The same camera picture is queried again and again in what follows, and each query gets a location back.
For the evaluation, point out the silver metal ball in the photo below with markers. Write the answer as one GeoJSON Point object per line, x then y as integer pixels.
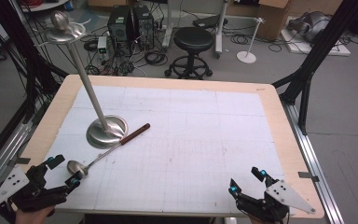
{"type": "Point", "coordinates": [59, 20]}

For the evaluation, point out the white stand with round base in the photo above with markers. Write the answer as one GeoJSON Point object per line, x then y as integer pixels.
{"type": "Point", "coordinates": [247, 56]}

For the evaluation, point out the person's left hand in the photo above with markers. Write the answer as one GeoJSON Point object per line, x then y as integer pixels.
{"type": "Point", "coordinates": [32, 216]}

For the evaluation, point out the white floor board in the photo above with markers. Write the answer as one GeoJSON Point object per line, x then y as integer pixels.
{"type": "Point", "coordinates": [338, 49]}

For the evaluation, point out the person's right hand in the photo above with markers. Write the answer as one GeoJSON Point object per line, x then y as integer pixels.
{"type": "Point", "coordinates": [254, 221]}

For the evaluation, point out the flat black pad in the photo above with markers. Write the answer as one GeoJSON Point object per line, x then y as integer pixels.
{"type": "Point", "coordinates": [208, 21]}

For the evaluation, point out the black computer tower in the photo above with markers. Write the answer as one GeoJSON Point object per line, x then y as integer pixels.
{"type": "Point", "coordinates": [143, 28]}
{"type": "Point", "coordinates": [119, 26]}

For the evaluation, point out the grey metal bracket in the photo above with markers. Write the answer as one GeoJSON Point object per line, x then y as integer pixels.
{"type": "Point", "coordinates": [20, 160]}
{"type": "Point", "coordinates": [308, 176]}

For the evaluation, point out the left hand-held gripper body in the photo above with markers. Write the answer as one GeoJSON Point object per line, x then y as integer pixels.
{"type": "Point", "coordinates": [32, 195]}

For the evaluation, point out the grey bag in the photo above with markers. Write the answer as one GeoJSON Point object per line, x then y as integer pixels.
{"type": "Point", "coordinates": [312, 26]}

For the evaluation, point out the aluminium rail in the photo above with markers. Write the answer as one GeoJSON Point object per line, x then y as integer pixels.
{"type": "Point", "coordinates": [317, 168]}
{"type": "Point", "coordinates": [3, 157]}

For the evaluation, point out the small white power box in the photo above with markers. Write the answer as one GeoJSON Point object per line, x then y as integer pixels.
{"type": "Point", "coordinates": [102, 45]}

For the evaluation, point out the white grid mat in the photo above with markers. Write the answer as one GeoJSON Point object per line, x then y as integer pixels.
{"type": "Point", "coordinates": [183, 149]}

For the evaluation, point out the tall silver metal stand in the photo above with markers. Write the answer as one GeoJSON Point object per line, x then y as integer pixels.
{"type": "Point", "coordinates": [104, 132]}

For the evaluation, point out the white table leg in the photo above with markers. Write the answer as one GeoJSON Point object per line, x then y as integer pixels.
{"type": "Point", "coordinates": [168, 28]}
{"type": "Point", "coordinates": [220, 34]}

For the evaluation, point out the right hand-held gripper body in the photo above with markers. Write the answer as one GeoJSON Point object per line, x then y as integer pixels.
{"type": "Point", "coordinates": [276, 199]}

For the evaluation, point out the black round stool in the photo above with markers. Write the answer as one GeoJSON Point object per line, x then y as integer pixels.
{"type": "Point", "coordinates": [193, 39]}

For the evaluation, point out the cardboard box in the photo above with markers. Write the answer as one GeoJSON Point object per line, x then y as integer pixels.
{"type": "Point", "coordinates": [273, 18]}

